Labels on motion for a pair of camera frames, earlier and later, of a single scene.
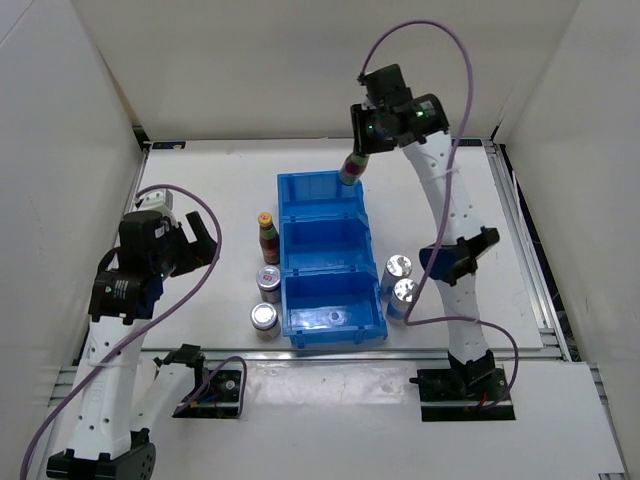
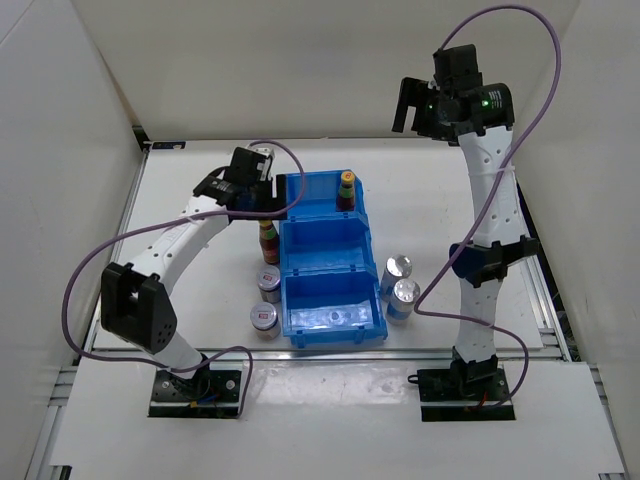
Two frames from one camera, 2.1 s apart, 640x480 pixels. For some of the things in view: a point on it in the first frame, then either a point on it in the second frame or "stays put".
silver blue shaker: x=404 y=293 stays put
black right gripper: x=358 y=116 → x=416 y=93
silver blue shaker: x=398 y=267 stays put
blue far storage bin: x=319 y=193 stays put
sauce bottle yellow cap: x=352 y=168 → x=346 y=192
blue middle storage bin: x=340 y=240 stays put
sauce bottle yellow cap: x=269 y=239 stays put
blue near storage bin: x=331 y=306 stays put
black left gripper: x=196 y=254 → x=278 y=203
